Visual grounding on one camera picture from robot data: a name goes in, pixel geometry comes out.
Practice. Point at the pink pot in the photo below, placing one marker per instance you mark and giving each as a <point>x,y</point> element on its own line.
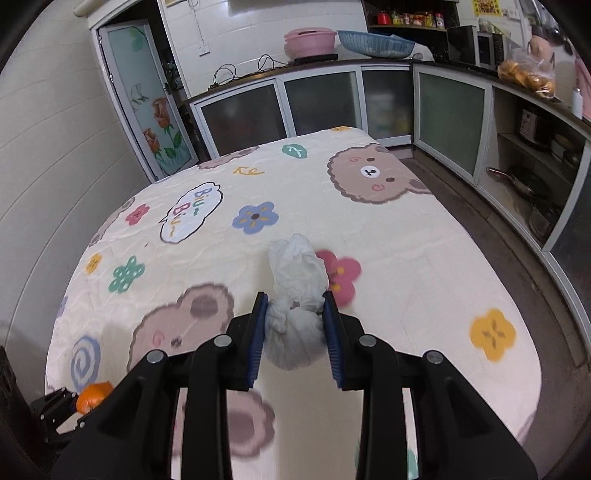
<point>309,41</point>

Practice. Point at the blue plastic basket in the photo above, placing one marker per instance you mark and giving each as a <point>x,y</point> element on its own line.
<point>376,45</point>

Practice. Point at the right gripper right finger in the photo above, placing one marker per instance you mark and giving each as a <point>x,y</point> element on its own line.
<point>459,436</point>

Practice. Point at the microwave oven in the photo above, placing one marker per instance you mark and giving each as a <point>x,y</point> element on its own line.
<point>468,45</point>

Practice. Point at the flower painted glass door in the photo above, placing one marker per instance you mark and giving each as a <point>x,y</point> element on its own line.
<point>145,98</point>

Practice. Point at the black spice shelf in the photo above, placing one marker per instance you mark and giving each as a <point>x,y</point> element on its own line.
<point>422,21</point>

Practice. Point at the kitchen counter cabinets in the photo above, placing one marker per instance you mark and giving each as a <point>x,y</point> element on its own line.
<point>527,157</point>

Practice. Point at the yellow wall poster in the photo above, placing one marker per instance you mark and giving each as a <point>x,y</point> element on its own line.
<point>487,8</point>

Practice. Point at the cartoon print table cloth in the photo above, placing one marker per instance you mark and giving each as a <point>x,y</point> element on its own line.
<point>332,211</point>

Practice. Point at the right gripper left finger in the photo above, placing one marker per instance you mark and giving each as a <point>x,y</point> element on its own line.
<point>130,434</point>

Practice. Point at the orange bottle cap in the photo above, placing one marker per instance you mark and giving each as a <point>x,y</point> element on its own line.
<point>92,396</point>

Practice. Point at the bag of buns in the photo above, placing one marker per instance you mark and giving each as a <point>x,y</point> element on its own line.
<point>530,72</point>

